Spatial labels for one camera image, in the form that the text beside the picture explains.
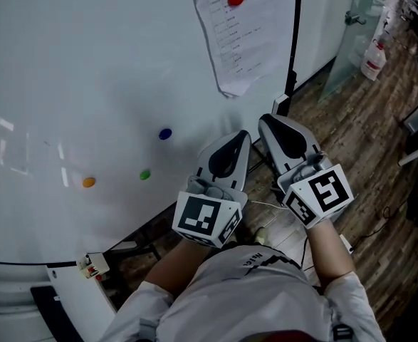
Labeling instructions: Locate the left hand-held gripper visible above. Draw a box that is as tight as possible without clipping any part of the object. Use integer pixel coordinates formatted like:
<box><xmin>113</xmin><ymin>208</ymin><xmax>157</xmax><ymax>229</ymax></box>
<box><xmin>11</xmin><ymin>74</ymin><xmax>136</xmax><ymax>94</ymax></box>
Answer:
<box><xmin>172</xmin><ymin>130</ymin><xmax>252</xmax><ymax>249</ymax></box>

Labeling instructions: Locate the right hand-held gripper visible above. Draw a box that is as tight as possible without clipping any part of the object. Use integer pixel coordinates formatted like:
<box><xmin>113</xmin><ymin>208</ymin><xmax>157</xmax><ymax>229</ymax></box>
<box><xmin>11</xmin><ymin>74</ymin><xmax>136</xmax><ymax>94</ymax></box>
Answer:
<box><xmin>257</xmin><ymin>113</ymin><xmax>355</xmax><ymax>230</ymax></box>

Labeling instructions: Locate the person's left forearm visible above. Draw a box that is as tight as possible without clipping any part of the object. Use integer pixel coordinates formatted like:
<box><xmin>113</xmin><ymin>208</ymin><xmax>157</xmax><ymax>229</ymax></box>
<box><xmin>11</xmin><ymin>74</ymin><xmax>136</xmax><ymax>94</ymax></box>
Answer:
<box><xmin>144</xmin><ymin>237</ymin><xmax>209</xmax><ymax>297</ymax></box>

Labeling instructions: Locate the person's right forearm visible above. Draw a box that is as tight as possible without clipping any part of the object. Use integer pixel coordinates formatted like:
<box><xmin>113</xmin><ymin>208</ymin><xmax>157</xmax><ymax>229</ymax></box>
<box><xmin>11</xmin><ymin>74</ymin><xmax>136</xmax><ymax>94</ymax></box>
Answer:
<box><xmin>306</xmin><ymin>219</ymin><xmax>355</xmax><ymax>288</ymax></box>

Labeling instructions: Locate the frosted glass door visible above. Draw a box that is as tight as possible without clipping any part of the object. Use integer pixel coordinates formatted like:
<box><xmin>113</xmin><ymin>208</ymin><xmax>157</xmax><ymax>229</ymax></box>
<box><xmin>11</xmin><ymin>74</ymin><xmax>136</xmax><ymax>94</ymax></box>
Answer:
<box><xmin>318</xmin><ymin>0</ymin><xmax>391</xmax><ymax>101</ymax></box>

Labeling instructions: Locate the printed white paper sheet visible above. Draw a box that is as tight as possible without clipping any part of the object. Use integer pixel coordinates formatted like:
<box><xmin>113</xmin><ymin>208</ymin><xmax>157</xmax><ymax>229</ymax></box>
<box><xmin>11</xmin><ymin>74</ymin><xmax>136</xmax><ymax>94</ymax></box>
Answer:
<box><xmin>190</xmin><ymin>0</ymin><xmax>291</xmax><ymax>98</ymax></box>

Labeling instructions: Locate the white power strip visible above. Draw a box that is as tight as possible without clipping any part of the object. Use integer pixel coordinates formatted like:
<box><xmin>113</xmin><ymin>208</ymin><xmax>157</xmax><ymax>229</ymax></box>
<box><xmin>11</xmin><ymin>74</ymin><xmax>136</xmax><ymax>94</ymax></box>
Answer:
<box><xmin>338</xmin><ymin>233</ymin><xmax>355</xmax><ymax>254</ymax></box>

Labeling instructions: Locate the clear water jug red label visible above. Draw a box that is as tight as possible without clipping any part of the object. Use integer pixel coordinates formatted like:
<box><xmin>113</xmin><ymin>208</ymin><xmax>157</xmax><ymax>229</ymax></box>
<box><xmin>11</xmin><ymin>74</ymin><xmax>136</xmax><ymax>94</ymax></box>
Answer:
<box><xmin>360</xmin><ymin>38</ymin><xmax>387</xmax><ymax>81</ymax></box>

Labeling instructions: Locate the person's white shirt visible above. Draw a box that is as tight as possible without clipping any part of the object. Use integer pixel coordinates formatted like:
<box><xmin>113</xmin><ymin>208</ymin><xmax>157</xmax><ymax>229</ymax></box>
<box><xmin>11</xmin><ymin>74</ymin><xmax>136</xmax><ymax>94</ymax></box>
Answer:
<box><xmin>98</xmin><ymin>244</ymin><xmax>387</xmax><ymax>342</ymax></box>

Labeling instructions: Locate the clear marker tray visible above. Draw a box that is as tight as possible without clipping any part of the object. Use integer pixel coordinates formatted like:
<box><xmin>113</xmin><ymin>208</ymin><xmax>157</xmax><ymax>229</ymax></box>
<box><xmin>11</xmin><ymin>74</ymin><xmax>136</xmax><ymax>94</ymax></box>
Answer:
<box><xmin>76</xmin><ymin>252</ymin><xmax>110</xmax><ymax>280</ymax></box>

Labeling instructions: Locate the large white whiteboard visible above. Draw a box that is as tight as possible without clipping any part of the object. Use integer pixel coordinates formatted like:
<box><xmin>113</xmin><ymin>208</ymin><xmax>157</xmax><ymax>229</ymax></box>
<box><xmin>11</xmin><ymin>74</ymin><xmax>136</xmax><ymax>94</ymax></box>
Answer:
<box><xmin>0</xmin><ymin>0</ymin><xmax>304</xmax><ymax>266</ymax></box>

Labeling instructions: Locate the black flat pad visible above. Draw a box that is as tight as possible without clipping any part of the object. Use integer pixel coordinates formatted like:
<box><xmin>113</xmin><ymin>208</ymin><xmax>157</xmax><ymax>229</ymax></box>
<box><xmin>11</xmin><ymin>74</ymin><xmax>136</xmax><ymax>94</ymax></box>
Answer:
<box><xmin>29</xmin><ymin>285</ymin><xmax>74</xmax><ymax>342</ymax></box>

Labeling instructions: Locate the right gripper fisheye camera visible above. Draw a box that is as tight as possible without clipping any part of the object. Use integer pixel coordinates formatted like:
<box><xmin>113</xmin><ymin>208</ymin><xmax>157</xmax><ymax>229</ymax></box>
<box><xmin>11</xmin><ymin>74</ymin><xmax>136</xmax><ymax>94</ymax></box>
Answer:
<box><xmin>292</xmin><ymin>151</ymin><xmax>334</xmax><ymax>181</ymax></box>

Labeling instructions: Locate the whiteboard stand bracket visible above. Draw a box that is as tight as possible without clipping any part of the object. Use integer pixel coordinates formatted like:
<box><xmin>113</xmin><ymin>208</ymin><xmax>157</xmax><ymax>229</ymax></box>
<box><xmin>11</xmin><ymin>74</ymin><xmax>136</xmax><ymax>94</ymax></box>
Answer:
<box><xmin>272</xmin><ymin>93</ymin><xmax>292</xmax><ymax>117</ymax></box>

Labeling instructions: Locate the white power cable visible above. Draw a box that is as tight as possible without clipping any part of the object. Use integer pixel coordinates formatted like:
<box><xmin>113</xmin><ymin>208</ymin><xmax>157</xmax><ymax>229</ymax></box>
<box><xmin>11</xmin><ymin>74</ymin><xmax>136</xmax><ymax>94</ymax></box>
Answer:
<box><xmin>249</xmin><ymin>199</ymin><xmax>284</xmax><ymax>209</ymax></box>

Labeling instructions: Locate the thin black cable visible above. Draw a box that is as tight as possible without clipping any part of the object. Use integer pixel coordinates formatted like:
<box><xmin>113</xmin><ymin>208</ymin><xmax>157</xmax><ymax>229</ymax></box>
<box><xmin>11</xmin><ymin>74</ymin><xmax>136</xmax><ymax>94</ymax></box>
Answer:
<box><xmin>300</xmin><ymin>237</ymin><xmax>318</xmax><ymax>288</ymax></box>

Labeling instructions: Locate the looped black cable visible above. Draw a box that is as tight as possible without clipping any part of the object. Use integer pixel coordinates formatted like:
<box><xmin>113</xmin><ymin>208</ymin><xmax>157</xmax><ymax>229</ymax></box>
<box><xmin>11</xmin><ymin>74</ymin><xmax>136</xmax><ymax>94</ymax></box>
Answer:
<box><xmin>352</xmin><ymin>201</ymin><xmax>409</xmax><ymax>246</ymax></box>

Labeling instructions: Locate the metal door handle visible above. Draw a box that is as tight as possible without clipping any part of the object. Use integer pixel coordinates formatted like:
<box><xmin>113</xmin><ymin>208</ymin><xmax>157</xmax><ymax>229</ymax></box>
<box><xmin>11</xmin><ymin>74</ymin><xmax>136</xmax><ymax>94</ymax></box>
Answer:
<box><xmin>344</xmin><ymin>11</ymin><xmax>367</xmax><ymax>26</ymax></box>

